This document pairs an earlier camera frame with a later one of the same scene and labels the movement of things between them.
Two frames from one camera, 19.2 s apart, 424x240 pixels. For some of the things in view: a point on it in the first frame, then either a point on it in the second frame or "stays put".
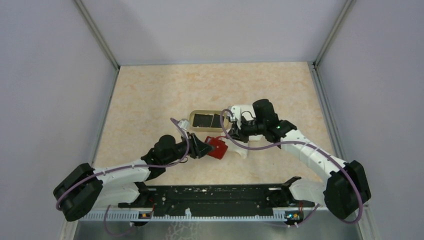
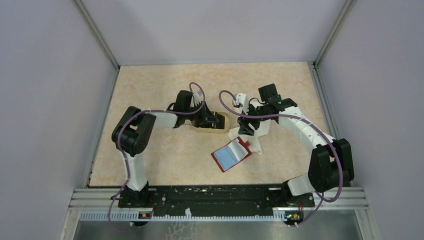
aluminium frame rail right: x=314 y=65 stays put
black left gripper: x=198 y=148 to x=206 y=117
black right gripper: x=238 y=133 stays put
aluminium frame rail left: x=91 y=22 stays put
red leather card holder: x=220 y=147 to x=231 y=154
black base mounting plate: x=211 y=200 stays put
